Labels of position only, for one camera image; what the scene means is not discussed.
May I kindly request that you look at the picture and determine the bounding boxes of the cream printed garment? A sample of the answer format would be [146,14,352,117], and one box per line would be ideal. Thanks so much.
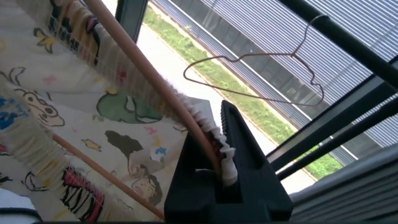
[0,0,239,222]

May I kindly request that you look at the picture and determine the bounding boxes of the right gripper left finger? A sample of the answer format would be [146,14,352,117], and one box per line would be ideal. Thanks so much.
[164,135,224,222]

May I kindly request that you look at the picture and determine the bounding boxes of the black clothes rack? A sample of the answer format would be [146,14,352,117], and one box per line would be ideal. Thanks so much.
[275,0,398,182]

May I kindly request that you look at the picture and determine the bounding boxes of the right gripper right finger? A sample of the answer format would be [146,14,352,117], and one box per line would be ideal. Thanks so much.
[221,100,293,222]

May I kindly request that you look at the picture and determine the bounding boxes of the brown curtain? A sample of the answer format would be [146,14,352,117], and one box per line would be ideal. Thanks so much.
[289,142,398,222]

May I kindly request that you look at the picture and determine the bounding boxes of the pink clothes hanger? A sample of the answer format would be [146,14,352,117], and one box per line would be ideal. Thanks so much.
[183,14,325,107]
[51,0,223,221]

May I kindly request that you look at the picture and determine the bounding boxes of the window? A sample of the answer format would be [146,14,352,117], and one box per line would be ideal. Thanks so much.
[114,0,398,187]

